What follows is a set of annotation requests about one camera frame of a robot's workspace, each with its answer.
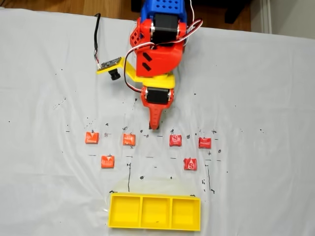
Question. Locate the camera board on yellow bracket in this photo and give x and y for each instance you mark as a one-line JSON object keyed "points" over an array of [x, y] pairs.
{"points": [[109, 65]]}

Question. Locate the red Starburst candy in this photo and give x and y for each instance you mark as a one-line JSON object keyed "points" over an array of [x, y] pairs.
{"points": [[205, 143], [175, 140], [190, 164]]}

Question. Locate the white marked table cloth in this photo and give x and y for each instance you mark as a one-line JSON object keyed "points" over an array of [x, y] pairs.
{"points": [[246, 98]]}

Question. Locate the yellow three-compartment box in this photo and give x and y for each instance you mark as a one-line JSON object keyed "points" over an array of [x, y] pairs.
{"points": [[125, 211]]}

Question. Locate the white baseboard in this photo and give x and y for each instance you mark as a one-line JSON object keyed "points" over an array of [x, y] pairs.
{"points": [[267, 14]]}

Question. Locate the orange Starburst candy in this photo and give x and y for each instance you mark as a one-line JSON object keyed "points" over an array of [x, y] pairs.
{"points": [[129, 139], [107, 162], [92, 138]]}

